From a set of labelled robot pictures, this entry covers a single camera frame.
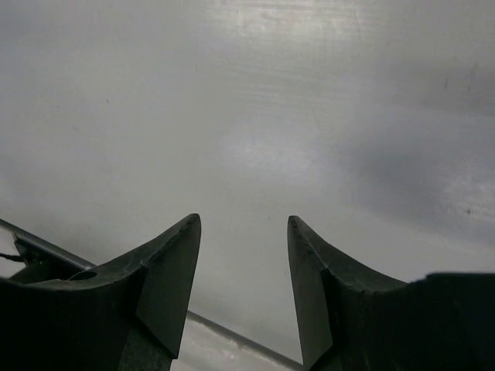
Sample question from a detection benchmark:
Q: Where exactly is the silver table edge rail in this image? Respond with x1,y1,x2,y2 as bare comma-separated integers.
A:
1,220,302,370

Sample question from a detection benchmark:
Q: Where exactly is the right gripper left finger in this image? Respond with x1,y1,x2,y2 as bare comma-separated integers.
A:
1,213,201,370

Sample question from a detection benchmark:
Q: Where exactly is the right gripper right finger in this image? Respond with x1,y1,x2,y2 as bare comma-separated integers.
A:
287,216,494,370

